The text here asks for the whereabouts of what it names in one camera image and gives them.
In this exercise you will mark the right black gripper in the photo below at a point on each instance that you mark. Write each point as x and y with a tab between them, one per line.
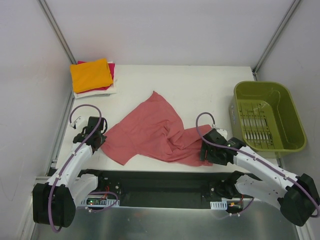
208	152

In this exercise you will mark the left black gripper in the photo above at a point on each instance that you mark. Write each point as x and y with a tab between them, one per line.
93	124

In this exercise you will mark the salmon pink polo shirt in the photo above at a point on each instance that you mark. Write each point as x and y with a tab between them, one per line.
155	130

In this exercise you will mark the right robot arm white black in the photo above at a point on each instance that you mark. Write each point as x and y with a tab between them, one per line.
296	196

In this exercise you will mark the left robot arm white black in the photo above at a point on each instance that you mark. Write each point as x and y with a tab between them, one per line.
55	201

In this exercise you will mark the folded white t shirt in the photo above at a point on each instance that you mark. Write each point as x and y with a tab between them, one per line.
108	90

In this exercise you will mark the olive green plastic basket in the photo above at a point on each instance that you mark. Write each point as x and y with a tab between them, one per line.
263	115

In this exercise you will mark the folded orange t shirt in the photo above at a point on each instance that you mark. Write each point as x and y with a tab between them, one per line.
91	75

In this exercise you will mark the folded magenta t shirt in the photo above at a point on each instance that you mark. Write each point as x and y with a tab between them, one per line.
112	70

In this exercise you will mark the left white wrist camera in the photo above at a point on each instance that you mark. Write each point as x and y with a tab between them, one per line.
79	123

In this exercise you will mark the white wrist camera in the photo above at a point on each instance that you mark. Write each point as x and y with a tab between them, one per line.
79	123
221	131

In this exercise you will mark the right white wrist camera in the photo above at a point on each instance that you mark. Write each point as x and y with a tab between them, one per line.
221	131

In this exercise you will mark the right white cable duct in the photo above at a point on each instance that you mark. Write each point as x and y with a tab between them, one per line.
226	205

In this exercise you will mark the white cable duct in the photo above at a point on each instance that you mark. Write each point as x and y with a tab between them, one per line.
226	205
96	202

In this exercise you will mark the left white cable duct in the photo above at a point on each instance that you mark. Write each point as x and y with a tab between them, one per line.
96	202

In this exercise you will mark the right aluminium frame post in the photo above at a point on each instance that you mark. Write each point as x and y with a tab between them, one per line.
276	35

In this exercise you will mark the aluminium frame post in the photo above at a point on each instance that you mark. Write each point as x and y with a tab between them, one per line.
57	30
276	35

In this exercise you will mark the left aluminium frame post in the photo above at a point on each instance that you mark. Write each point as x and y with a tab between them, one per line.
57	30

